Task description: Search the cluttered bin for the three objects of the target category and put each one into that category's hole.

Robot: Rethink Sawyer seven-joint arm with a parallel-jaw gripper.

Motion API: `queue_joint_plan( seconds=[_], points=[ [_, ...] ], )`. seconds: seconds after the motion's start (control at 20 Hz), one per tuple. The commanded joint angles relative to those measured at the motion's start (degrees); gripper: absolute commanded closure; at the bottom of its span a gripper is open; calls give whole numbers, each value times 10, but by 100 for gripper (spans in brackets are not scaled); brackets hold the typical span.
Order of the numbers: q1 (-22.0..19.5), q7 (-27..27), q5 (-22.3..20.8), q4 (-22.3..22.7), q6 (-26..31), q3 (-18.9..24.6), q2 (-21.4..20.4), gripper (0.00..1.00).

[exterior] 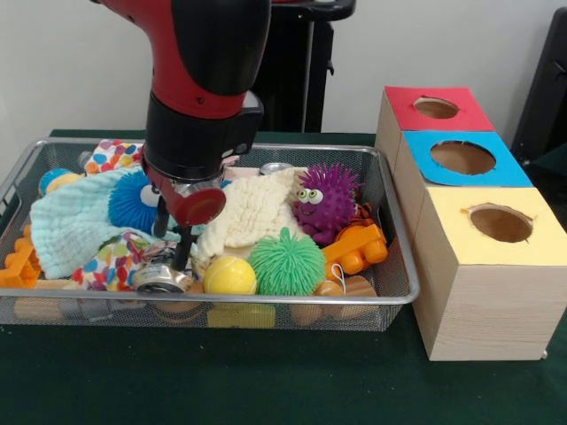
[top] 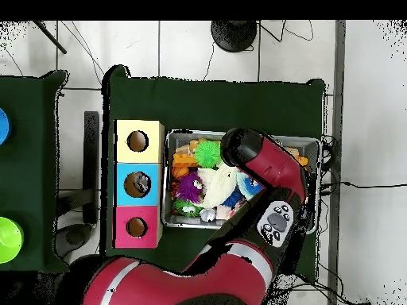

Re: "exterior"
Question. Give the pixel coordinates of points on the orange toy building block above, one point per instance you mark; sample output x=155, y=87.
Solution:
x=356, y=248

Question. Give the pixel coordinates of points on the dark green table cloth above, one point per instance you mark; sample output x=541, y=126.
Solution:
x=266, y=381

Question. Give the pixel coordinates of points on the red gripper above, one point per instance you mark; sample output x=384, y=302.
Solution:
x=197, y=205

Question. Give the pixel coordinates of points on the blue spiky rubber ball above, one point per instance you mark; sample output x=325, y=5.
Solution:
x=131, y=202

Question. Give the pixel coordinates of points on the small orange plastic toy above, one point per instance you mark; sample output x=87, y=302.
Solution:
x=21, y=266

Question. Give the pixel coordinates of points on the silver crushed can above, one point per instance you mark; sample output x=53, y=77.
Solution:
x=164, y=274

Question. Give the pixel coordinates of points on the wooden box with three holes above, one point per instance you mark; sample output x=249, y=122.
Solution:
x=496, y=292

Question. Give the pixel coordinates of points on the green spiky rubber ball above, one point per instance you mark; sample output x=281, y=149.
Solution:
x=286, y=263

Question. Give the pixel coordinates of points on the small colourful dotted cloth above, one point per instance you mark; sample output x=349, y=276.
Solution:
x=102, y=266

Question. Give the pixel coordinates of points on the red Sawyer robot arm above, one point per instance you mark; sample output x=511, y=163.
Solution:
x=208, y=88

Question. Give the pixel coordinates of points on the small blue yellow ball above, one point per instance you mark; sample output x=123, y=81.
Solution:
x=62, y=181

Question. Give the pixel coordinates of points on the mint green cloth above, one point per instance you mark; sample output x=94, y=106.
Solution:
x=75, y=221

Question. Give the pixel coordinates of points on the purple spiky ball with eyes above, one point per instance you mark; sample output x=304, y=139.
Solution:
x=330, y=204

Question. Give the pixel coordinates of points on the shallow clear mesh bin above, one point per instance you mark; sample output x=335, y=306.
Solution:
x=394, y=283

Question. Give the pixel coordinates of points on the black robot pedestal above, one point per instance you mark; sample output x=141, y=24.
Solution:
x=301, y=80

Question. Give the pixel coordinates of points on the black panel stand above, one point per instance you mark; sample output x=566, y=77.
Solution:
x=545, y=80

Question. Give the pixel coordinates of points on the cream white cloth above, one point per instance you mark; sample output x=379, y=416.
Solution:
x=252, y=212

